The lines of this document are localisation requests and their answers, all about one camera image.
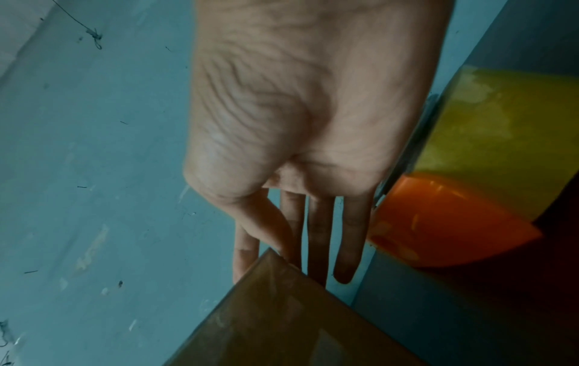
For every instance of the person's right hand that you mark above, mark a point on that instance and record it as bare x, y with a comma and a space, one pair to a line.
316, 89

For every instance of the orange tape dispenser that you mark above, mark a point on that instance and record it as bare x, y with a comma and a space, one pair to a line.
443, 228

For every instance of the yellowish clear tape roll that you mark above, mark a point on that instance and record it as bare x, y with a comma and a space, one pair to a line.
506, 143

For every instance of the small brown cardboard box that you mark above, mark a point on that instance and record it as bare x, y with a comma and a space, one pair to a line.
280, 321

